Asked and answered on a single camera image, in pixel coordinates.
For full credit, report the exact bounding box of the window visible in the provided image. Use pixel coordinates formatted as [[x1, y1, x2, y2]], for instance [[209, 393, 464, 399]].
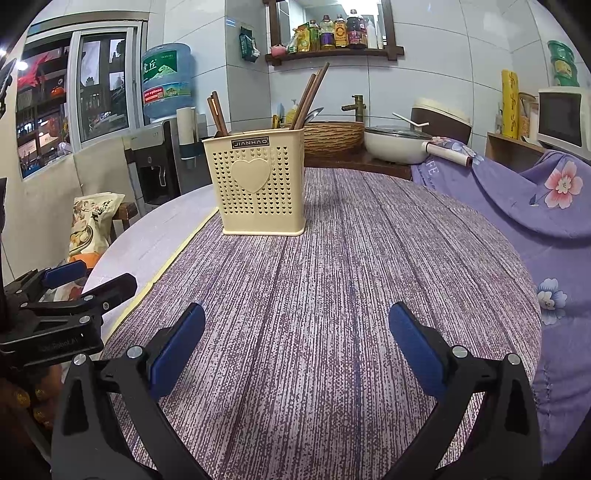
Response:
[[16, 21, 148, 181]]

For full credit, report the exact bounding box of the purple floral cloth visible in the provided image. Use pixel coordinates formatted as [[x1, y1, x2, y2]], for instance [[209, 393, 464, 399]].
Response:
[[411, 141, 591, 464]]

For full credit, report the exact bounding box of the glass jar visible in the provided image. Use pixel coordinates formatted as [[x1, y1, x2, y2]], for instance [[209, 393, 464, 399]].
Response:
[[519, 92, 539, 140]]

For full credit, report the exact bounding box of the blue water bottle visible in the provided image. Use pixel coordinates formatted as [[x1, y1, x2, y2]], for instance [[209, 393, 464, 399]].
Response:
[[141, 43, 194, 123]]

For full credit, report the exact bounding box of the wooden side shelf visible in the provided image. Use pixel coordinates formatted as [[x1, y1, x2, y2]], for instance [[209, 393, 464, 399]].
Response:
[[485, 131, 548, 174]]

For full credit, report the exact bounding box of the yellow wrap roll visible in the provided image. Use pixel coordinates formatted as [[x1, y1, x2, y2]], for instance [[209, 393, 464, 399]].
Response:
[[501, 69, 522, 139]]

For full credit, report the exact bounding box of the wooden stool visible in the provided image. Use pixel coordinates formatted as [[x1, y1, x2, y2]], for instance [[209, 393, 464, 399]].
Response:
[[111, 202, 139, 243]]

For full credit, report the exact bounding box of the dark soy sauce bottle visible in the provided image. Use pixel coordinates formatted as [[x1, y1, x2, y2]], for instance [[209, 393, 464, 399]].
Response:
[[346, 9, 368, 49]]

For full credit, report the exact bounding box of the grey water dispenser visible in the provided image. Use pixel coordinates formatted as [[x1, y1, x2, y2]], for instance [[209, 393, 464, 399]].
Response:
[[124, 108, 208, 206]]

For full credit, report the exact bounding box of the purple label bottle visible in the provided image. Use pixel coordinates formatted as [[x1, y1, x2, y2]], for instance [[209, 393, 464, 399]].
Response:
[[320, 15, 336, 51]]

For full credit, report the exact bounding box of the woven pattern basin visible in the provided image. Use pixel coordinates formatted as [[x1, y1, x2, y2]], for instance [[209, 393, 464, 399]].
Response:
[[302, 121, 365, 158]]

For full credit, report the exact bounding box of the purple striped table mat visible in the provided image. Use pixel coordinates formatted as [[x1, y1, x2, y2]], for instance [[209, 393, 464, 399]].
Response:
[[99, 167, 542, 480]]

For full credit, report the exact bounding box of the brass faucet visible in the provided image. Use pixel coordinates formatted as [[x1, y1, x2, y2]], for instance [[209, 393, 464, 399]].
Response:
[[342, 95, 367, 123]]

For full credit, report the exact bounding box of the brown white rice cooker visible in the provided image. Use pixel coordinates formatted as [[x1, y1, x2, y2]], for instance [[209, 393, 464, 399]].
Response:
[[410, 98, 472, 145]]

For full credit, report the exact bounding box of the white pan with glass lid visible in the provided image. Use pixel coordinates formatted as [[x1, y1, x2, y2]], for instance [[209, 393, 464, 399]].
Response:
[[364, 124, 472, 168]]

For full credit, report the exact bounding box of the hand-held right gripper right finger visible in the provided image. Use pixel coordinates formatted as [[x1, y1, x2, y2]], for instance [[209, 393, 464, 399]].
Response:
[[381, 302, 542, 480]]

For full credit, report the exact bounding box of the person's left hand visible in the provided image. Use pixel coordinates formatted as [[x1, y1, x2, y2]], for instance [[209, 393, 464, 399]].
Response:
[[11, 364, 63, 432]]

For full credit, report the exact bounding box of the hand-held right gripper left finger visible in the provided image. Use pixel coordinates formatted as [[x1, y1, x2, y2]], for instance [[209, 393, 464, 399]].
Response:
[[51, 302, 214, 480]]

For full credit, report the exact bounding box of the wooden framed mirror shelf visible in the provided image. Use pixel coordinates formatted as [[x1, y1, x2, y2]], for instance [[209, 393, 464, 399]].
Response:
[[263, 0, 404, 65]]

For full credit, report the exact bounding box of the white microwave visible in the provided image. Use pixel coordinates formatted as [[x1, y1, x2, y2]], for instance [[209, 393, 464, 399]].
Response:
[[536, 86, 591, 160]]

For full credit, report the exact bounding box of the printed snack bag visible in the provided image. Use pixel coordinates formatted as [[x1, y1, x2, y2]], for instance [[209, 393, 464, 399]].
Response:
[[68, 191, 125, 257]]

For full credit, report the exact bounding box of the dark wooden washstand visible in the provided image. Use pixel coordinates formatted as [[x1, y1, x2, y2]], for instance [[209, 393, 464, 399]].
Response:
[[302, 150, 413, 182]]

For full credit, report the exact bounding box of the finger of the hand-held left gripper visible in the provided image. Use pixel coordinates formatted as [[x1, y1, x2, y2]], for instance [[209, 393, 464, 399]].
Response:
[[28, 273, 138, 324], [4, 260, 89, 308]]

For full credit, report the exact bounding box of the green hanging packet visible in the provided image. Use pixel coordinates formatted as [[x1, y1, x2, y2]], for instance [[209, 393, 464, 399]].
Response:
[[239, 27, 260, 63]]

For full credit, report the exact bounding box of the cream plastic utensil holder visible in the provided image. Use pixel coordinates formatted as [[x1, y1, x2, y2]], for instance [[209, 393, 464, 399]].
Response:
[[202, 128, 306, 237]]

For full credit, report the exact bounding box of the dark blue cup holder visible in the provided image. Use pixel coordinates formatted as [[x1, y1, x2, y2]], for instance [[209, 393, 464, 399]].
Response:
[[179, 138, 206, 161]]

